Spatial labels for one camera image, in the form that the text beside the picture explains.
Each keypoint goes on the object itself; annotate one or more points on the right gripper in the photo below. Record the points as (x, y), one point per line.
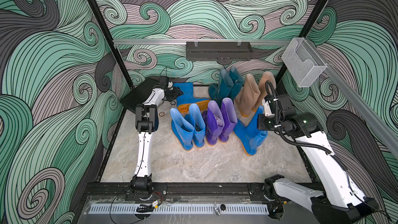
(260, 124)

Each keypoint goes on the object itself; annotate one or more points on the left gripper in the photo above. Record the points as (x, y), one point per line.
(178, 93)

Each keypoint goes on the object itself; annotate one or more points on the small blue boot orange sole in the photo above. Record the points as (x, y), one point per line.
(184, 101)

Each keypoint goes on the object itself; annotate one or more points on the beige boot back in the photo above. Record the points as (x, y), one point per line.
(247, 98)

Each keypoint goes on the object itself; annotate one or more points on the beige boot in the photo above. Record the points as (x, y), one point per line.
(247, 98)
(266, 77)

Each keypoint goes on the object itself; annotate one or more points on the large blue boot front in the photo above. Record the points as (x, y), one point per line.
(194, 117)

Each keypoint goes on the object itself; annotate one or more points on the teal boot back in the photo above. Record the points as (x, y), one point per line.
(222, 89)

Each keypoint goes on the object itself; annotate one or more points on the teal boot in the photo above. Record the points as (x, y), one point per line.
(238, 82)
(222, 89)

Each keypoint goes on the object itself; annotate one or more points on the purple boot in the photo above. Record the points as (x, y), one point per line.
(214, 122)
(229, 117)

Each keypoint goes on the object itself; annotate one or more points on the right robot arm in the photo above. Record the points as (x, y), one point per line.
(340, 201)

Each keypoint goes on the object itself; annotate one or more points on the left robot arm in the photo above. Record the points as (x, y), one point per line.
(146, 123)

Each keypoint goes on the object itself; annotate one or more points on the black case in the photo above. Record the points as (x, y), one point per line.
(139, 94)

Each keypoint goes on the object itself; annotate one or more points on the black wall shelf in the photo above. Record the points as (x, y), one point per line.
(224, 51)

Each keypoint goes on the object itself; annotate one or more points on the clear mesh wall bin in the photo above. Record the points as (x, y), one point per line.
(303, 61)

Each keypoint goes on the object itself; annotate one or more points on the aluminium rail back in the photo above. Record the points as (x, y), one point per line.
(157, 41)

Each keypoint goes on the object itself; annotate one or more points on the aluminium rail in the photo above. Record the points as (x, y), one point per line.
(157, 41)
(343, 74)

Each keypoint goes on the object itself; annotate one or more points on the aluminium rail right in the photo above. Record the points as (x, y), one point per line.
(343, 74)

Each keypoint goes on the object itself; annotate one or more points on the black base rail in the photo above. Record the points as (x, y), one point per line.
(252, 191)

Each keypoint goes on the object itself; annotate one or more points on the white slotted cable duct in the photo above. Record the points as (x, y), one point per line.
(184, 208)

